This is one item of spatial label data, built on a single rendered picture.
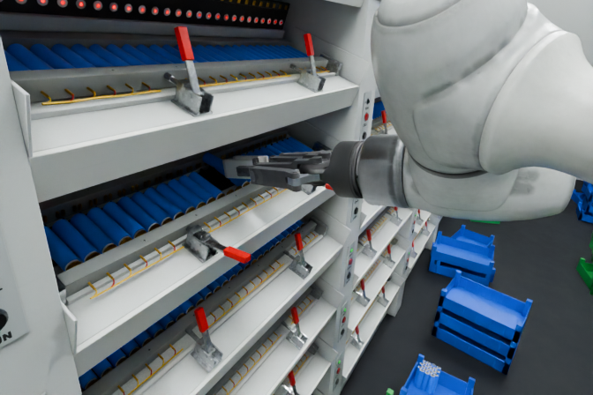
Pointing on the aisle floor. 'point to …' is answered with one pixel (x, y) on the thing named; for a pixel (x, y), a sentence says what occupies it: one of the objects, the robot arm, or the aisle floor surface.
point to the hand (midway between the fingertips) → (246, 167)
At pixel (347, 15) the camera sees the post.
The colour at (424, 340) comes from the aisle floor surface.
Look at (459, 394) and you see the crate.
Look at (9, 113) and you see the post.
